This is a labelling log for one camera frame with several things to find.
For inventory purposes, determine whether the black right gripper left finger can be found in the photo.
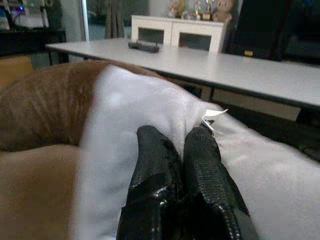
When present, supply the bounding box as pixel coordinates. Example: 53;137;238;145
116;124;185;240

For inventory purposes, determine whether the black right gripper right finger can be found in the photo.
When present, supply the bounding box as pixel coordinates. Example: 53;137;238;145
183;126;260;240

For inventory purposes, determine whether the small grey pillow with face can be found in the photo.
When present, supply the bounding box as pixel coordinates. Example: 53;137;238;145
77;64;320;240

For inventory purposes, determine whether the brown velvet tub sofa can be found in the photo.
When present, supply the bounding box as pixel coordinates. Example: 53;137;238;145
0;59;176;240

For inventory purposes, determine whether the white table with black legs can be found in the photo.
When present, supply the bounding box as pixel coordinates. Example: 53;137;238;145
44;37;320;123

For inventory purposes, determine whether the black handheld controller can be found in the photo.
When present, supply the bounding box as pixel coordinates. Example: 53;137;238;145
127;41;160;54

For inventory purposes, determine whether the white glass-door cabinet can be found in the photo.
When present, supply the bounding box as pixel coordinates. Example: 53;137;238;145
130;14;226;54

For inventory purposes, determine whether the black television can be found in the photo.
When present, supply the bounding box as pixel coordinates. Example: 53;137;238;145
234;0;320;62

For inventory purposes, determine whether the colourful figurine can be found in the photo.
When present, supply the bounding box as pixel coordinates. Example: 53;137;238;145
168;0;187;18

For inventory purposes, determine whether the brown teddy bear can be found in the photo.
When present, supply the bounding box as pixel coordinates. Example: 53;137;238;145
212;0;234;22

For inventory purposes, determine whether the dark side desk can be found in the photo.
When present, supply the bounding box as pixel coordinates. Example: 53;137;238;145
0;26;67;58

